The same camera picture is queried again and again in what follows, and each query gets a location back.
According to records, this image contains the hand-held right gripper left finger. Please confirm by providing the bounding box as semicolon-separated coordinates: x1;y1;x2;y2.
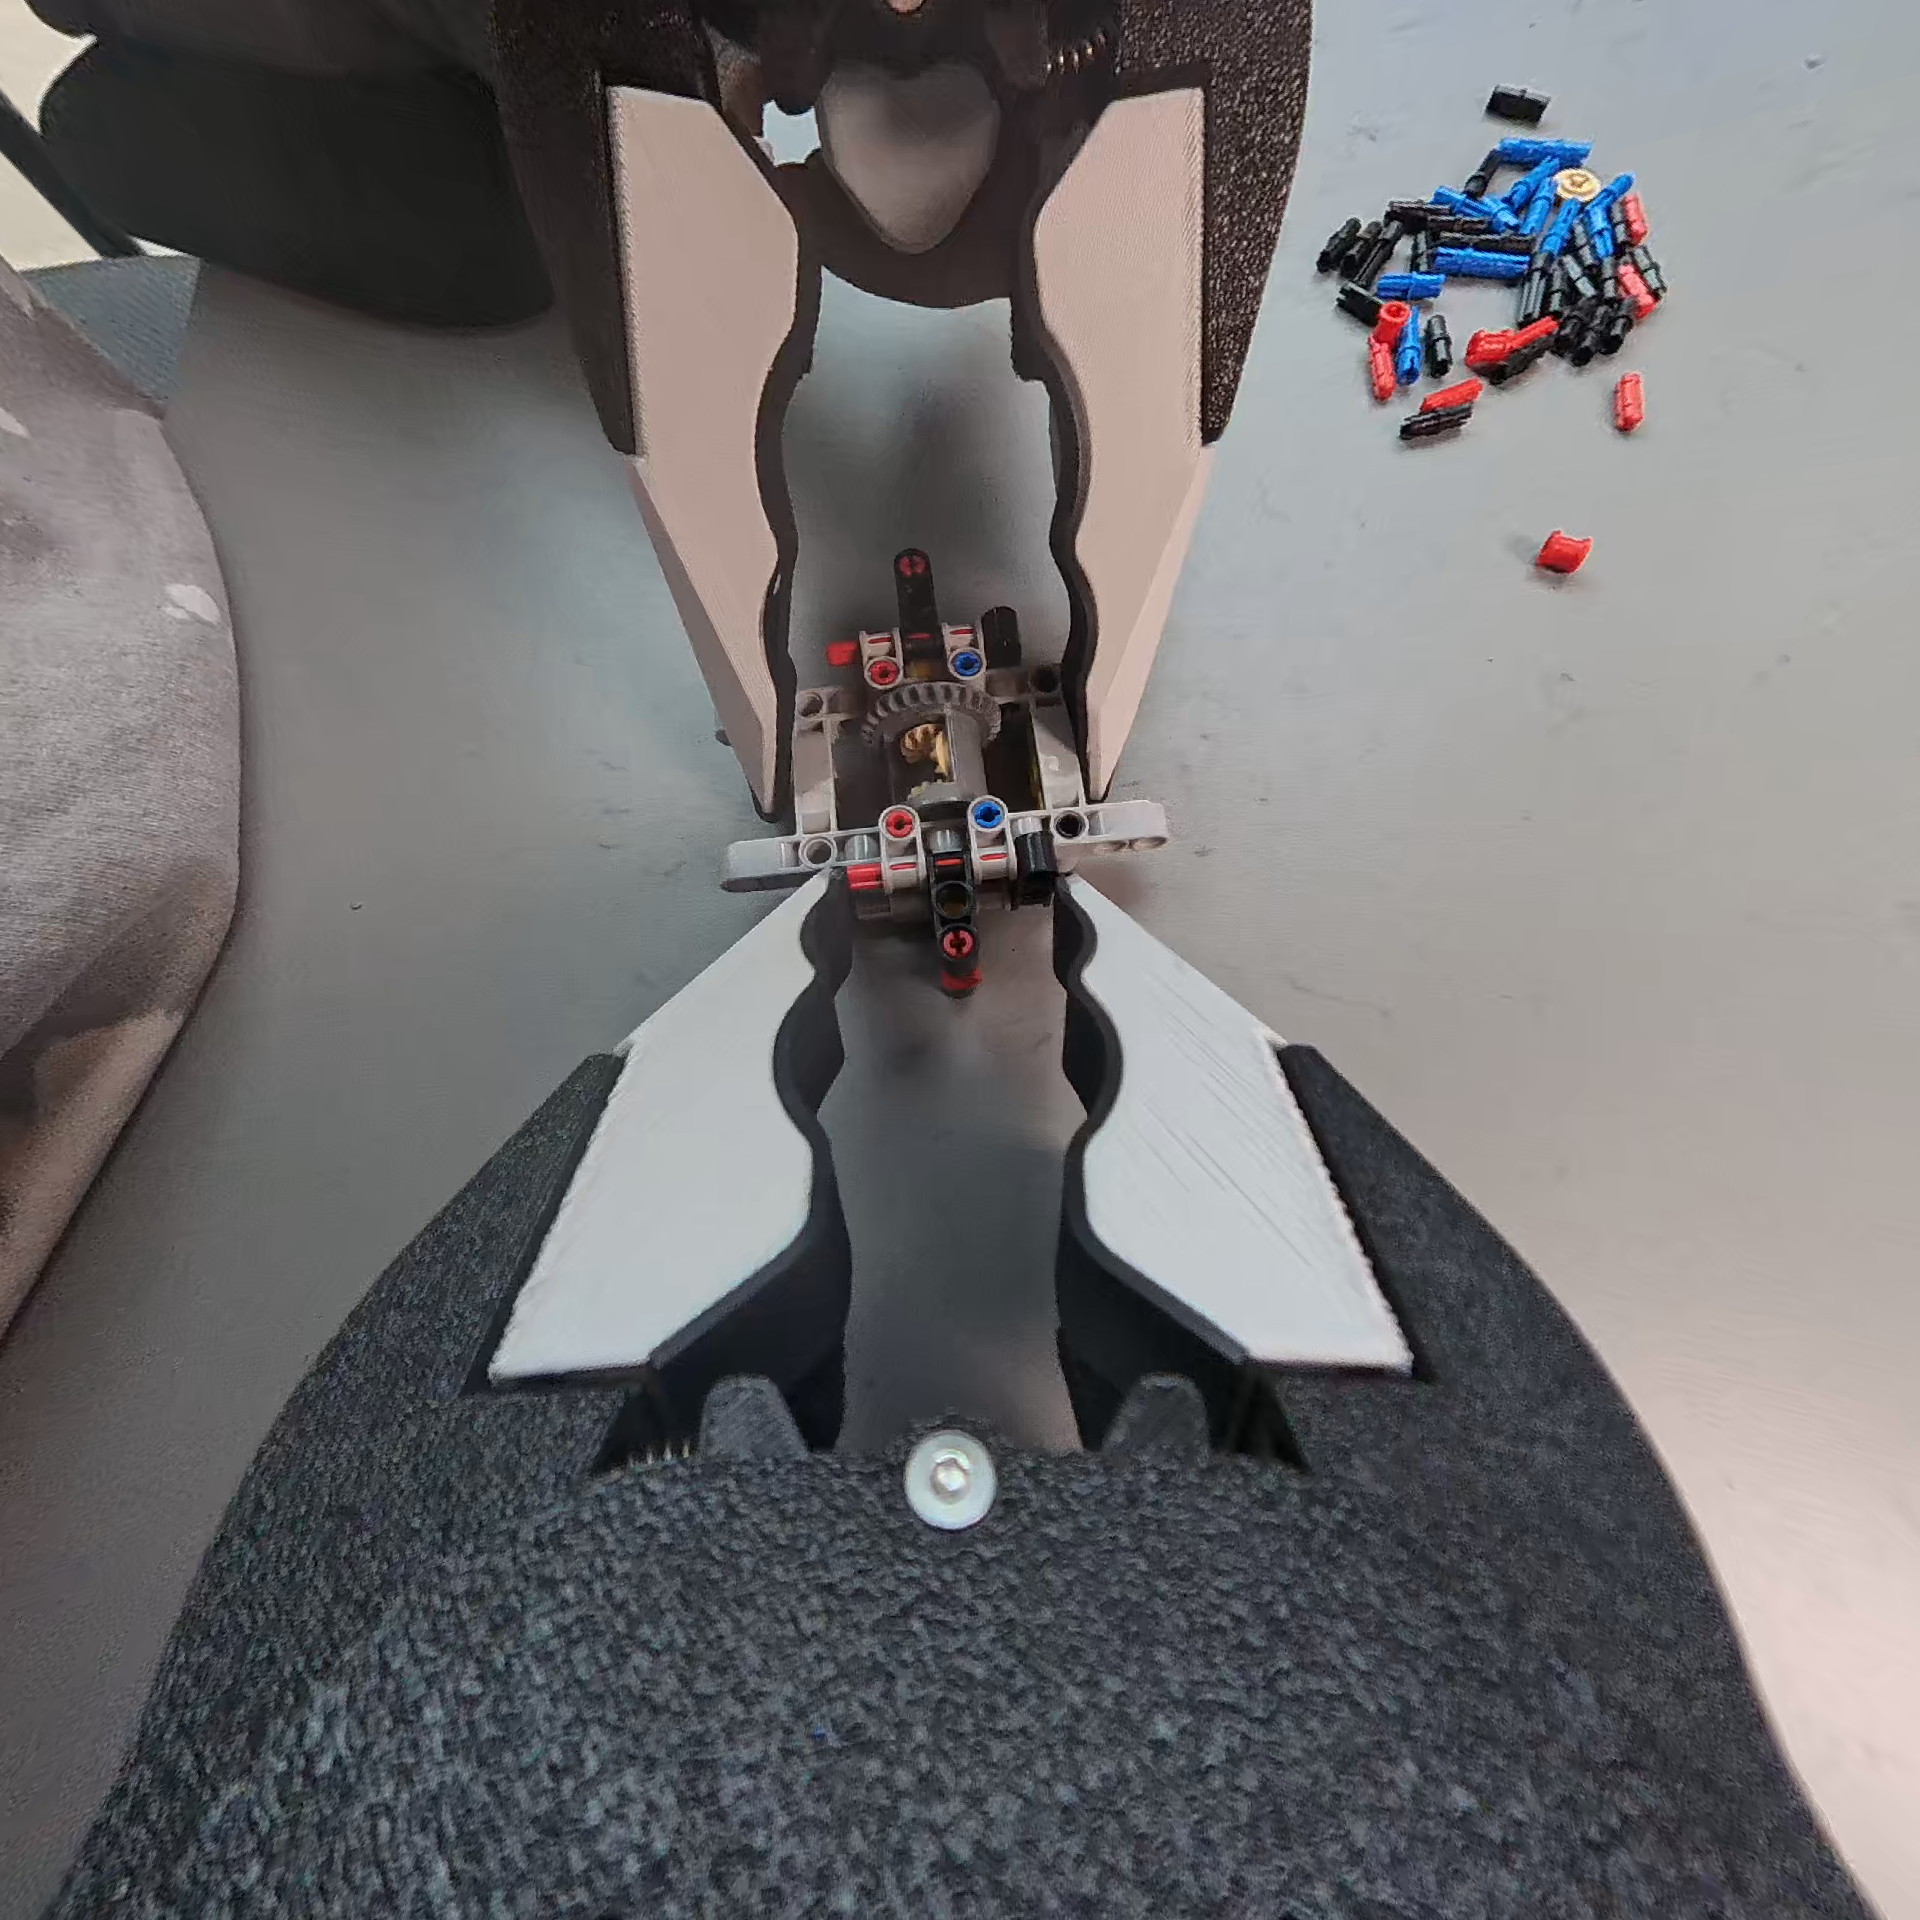
492;874;836;1385

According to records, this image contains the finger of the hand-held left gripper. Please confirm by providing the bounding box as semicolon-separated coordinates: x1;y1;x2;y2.
606;83;821;820
1017;83;1217;807

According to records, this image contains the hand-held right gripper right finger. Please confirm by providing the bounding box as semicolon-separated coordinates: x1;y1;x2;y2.
1050;879;1418;1374

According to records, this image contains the pile of small connector pins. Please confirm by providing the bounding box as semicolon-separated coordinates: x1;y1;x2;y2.
1311;129;1671;446

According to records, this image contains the grey toy brick assembly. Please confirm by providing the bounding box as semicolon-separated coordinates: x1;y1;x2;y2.
720;548;1177;1006

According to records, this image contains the grey desk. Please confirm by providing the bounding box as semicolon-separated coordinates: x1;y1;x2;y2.
0;0;1920;1920

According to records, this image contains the black mesh chair seat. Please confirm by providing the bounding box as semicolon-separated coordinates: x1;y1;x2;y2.
26;252;208;422

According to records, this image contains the person's grey sweatshirt torso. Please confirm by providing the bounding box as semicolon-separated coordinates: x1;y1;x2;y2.
0;258;248;1339

